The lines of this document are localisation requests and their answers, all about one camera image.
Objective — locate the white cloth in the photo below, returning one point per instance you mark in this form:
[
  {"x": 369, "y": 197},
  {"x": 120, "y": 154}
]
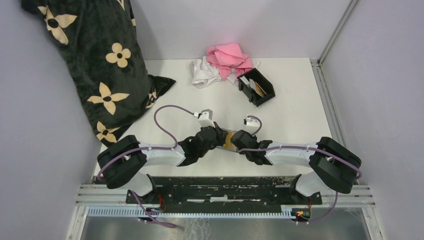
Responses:
[{"x": 212, "y": 69}]

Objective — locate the black plastic card box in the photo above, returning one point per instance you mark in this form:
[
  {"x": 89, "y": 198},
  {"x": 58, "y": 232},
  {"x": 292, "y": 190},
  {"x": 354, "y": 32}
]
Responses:
[{"x": 266, "y": 85}]

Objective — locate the black floral blanket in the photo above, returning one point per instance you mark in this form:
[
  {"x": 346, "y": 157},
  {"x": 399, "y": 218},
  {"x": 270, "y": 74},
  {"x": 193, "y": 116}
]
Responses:
[{"x": 98, "y": 41}]

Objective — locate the grey leather card holder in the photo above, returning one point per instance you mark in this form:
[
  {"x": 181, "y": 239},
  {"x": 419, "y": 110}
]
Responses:
[{"x": 221, "y": 147}]

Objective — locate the aluminium rail frame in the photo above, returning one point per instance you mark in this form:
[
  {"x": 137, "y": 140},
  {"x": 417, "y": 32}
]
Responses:
[{"x": 98, "y": 200}]

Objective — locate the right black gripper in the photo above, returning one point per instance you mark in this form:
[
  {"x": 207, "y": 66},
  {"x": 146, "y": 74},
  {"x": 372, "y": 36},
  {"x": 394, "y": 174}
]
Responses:
[{"x": 255, "y": 137}]

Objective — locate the gold card in box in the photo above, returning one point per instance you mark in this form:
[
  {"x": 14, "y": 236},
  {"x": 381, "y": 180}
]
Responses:
[{"x": 258, "y": 89}]

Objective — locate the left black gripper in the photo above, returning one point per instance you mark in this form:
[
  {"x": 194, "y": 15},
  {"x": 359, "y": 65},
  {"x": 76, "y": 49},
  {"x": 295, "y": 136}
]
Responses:
[{"x": 221, "y": 135}]

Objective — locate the corner aluminium post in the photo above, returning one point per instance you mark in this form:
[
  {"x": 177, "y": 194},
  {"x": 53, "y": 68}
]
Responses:
[{"x": 324, "y": 89}]

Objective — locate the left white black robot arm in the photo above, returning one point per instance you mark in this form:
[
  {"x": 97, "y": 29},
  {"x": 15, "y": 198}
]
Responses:
[{"x": 120, "y": 164}]

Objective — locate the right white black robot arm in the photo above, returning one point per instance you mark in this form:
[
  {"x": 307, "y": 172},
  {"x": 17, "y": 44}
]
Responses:
[{"x": 333, "y": 166}]

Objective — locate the pink cloth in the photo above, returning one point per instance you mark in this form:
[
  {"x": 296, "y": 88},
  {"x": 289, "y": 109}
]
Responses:
[{"x": 229, "y": 57}]

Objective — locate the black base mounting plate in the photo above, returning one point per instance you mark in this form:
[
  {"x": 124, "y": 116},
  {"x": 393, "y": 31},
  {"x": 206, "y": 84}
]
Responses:
[{"x": 226, "y": 195}]

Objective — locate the white cards in box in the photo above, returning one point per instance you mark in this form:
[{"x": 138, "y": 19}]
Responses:
[{"x": 248, "y": 83}]

